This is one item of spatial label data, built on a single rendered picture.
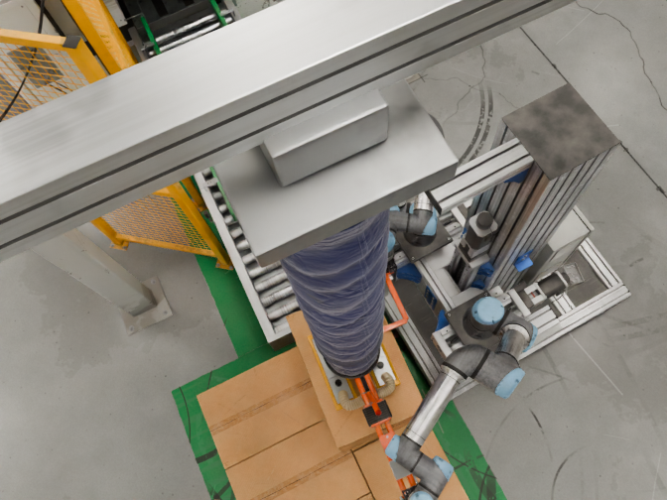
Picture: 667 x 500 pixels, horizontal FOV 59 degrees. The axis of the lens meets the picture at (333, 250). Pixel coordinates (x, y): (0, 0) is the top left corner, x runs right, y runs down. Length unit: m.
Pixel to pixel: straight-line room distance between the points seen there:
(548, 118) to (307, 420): 1.88
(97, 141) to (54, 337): 3.55
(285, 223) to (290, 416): 2.35
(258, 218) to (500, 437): 3.00
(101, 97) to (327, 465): 2.53
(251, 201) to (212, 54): 0.20
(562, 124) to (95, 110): 1.47
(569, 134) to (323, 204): 1.23
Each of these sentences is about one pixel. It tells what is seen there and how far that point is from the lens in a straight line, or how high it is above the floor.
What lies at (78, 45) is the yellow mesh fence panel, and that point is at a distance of 2.18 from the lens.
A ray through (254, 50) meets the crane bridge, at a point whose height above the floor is 3.05.
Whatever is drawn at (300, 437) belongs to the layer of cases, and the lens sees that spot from 3.05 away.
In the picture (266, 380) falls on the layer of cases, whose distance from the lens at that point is 3.11.
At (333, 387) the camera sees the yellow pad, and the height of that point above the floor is 1.10.
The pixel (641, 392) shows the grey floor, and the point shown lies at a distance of 3.91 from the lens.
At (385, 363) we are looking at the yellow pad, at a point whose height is 1.09.
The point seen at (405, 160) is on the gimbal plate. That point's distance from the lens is 0.80.
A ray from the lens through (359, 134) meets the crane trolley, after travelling 0.76.
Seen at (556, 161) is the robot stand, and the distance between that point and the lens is 1.84.
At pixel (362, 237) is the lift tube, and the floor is 2.66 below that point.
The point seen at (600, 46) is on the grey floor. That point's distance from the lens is 4.91.
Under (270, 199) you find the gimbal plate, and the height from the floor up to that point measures 2.88.
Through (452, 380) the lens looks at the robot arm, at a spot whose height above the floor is 1.56.
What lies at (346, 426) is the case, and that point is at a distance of 2.50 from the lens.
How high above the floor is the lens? 3.57
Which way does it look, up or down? 69 degrees down
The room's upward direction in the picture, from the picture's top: 11 degrees counter-clockwise
